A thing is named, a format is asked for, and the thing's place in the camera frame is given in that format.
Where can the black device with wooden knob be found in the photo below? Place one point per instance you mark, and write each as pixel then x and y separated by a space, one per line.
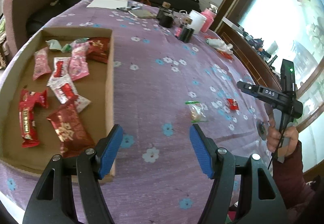
pixel 165 20
pixel 186 34

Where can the bright red snack packet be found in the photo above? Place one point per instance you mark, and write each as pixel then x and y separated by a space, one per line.
pixel 27 120

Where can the white plastic container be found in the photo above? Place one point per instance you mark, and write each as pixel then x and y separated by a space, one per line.
pixel 198 21

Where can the wooden side ledge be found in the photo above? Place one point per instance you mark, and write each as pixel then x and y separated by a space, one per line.
pixel 243 44

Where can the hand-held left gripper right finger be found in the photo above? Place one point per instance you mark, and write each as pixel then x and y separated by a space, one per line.
pixel 201 153

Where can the purple floral tablecloth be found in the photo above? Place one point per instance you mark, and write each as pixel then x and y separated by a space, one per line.
pixel 157 74

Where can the patterned cushion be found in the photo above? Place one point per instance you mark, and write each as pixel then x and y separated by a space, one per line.
pixel 3 49

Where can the white paper sheet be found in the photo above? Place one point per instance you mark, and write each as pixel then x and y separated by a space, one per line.
pixel 106 2

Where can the large dark red snack packet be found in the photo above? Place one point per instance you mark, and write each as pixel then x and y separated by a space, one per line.
pixel 70 127

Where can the small red candy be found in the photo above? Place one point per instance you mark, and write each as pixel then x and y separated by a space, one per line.
pixel 232 104

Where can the red and white snack packet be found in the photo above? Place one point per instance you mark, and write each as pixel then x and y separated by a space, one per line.
pixel 63 89

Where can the brown red snack packet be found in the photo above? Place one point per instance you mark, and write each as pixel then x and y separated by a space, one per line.
pixel 98 49

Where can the pink thermos bottle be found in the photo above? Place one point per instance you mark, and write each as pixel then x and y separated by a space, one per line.
pixel 208 18

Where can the white snack packet red label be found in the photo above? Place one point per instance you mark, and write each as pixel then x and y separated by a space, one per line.
pixel 60 68

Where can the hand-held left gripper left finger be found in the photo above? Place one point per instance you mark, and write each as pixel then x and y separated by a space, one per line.
pixel 110 150

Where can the black pen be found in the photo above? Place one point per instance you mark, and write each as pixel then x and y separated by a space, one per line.
pixel 124 8

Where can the person's right hand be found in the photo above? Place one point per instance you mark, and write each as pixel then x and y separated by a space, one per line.
pixel 272 137

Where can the bright window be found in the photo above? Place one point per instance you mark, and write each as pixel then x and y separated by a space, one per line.
pixel 278 11

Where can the clear round pastry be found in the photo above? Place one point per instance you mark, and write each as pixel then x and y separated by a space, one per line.
pixel 197 112

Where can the black equipment on ledge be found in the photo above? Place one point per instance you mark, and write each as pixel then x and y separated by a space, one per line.
pixel 260 49

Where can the silver pen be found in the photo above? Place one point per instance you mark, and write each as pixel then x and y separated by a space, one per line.
pixel 134 7

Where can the person's right forearm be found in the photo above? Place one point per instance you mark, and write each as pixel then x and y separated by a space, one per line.
pixel 291 175

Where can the olive notebook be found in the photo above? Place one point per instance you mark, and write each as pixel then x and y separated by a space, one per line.
pixel 143 13

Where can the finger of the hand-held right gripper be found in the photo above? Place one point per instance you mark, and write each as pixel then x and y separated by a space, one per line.
pixel 248 88

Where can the red paper item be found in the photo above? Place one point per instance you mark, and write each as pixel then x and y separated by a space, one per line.
pixel 226 55

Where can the shallow cardboard box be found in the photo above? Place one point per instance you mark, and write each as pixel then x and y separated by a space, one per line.
pixel 97 79

